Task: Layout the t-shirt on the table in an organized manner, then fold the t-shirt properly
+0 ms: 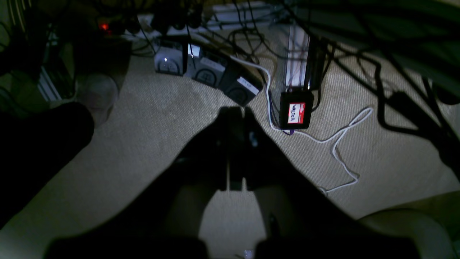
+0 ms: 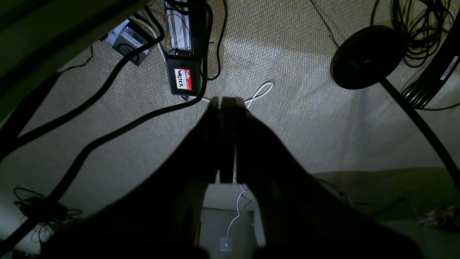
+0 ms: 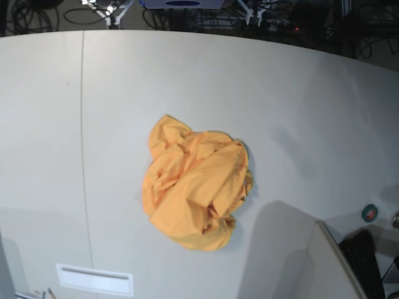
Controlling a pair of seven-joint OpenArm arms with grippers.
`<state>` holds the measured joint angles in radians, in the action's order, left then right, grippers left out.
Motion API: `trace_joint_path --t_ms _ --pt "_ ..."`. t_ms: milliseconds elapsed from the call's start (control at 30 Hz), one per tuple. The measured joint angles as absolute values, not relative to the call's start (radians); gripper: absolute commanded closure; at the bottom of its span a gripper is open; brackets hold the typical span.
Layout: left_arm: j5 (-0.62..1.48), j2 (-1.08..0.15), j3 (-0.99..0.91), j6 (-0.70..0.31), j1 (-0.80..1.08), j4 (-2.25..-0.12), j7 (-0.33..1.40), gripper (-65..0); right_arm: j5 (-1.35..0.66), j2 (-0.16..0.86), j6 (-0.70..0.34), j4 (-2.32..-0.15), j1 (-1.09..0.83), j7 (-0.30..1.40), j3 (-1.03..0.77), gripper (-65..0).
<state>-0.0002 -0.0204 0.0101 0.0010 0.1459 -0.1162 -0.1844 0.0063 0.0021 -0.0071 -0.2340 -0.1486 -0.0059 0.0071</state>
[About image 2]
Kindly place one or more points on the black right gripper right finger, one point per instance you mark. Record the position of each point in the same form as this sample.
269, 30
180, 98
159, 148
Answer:
300, 218

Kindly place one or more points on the black box with name sticker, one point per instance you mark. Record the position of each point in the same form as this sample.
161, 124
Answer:
184, 75

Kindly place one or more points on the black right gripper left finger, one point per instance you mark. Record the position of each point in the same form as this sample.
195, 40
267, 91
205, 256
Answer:
158, 219

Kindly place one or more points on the round black stand base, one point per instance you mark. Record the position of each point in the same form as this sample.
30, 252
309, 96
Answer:
366, 57

